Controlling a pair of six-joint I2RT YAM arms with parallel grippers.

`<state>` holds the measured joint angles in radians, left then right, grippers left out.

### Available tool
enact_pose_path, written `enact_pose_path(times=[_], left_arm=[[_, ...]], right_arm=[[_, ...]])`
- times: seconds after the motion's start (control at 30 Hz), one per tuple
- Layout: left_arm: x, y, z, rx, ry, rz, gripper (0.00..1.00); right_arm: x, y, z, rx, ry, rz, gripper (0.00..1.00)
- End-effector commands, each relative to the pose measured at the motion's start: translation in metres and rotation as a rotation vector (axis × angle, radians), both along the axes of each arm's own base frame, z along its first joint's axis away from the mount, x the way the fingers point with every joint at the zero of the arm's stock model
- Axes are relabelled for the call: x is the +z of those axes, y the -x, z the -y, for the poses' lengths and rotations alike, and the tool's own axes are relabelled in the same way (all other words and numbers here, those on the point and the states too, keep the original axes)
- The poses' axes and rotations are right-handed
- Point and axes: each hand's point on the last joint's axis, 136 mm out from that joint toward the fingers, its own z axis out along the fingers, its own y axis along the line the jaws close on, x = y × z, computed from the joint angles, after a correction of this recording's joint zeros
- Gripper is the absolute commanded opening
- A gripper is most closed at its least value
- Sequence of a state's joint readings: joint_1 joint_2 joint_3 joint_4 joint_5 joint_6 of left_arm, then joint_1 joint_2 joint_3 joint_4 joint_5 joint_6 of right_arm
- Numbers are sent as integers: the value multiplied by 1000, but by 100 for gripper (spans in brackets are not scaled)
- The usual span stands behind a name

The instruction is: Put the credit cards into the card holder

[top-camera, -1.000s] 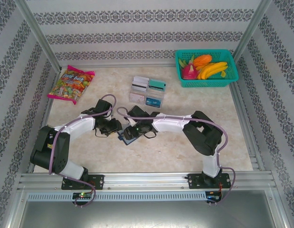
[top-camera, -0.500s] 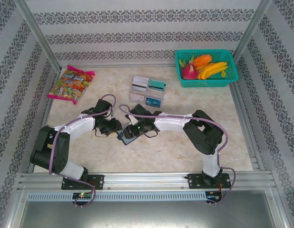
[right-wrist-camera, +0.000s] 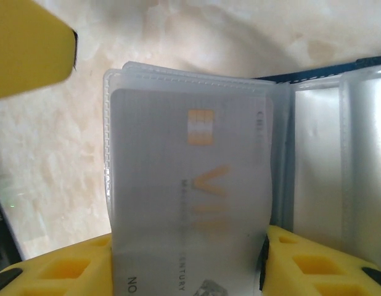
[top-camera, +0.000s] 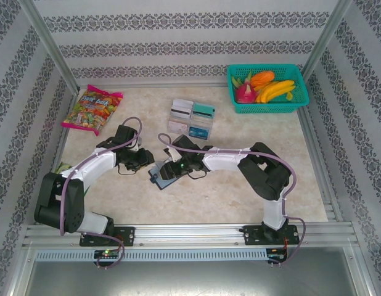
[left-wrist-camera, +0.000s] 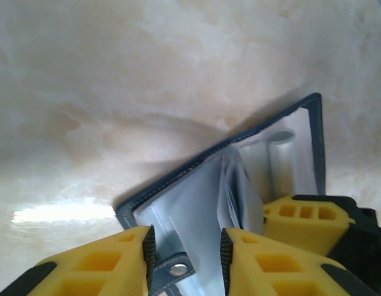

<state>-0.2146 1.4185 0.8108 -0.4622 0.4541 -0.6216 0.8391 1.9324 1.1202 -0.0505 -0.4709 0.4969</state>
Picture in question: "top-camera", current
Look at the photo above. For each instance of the navy blue card holder wallet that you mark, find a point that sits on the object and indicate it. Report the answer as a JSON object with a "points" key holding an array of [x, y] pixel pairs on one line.
{"points": [[159, 183]]}

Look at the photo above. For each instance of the clear acrylic card stand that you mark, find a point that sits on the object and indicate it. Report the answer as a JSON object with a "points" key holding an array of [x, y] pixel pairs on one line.
{"points": [[189, 135]]}

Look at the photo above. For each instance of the stack of grey plates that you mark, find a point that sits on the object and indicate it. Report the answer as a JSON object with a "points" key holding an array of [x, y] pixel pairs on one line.
{"points": [[203, 108]]}

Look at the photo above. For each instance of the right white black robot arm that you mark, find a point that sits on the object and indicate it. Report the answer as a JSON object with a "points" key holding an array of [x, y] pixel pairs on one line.
{"points": [[221, 160]]}

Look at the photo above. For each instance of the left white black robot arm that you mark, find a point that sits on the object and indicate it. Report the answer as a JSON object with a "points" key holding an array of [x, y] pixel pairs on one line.
{"points": [[95, 163]]}

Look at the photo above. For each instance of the blue card stack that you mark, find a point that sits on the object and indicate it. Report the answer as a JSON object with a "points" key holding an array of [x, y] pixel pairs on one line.
{"points": [[199, 131]]}

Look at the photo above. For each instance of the white striped card stack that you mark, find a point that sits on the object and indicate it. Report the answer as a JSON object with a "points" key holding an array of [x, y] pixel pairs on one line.
{"points": [[181, 108]]}

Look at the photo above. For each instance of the pink candy bag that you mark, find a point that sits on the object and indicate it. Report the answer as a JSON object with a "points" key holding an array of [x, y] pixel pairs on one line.
{"points": [[92, 108]]}

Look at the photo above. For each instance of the green candy bag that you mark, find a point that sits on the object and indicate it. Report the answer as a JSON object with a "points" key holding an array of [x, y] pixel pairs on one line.
{"points": [[62, 168]]}

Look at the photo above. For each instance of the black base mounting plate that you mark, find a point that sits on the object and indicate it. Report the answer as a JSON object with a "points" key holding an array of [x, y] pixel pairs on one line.
{"points": [[127, 235], [249, 235]]}

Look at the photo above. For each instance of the pink dragon fruit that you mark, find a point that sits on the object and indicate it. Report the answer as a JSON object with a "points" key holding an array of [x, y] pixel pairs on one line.
{"points": [[244, 92]]}

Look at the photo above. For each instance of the teal plastic basket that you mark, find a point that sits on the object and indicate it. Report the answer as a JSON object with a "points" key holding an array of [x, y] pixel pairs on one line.
{"points": [[270, 108]]}

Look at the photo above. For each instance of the orange mango fruit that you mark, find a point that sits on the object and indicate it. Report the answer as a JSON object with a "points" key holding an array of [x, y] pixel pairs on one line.
{"points": [[261, 78]]}

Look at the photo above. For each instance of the yellow banana bunch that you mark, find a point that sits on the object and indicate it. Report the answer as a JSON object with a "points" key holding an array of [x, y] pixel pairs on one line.
{"points": [[276, 89]]}

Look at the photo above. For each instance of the wide aluminium mounting rail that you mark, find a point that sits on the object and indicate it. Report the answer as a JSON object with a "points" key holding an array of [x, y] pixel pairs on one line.
{"points": [[187, 234]]}

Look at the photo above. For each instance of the aluminium frame rail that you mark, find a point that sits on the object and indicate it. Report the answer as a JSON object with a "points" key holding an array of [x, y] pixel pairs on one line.
{"points": [[61, 142], [310, 138]]}

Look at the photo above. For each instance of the aluminium frame post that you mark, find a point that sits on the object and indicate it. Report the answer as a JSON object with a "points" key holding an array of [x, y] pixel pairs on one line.
{"points": [[326, 37], [47, 40]]}

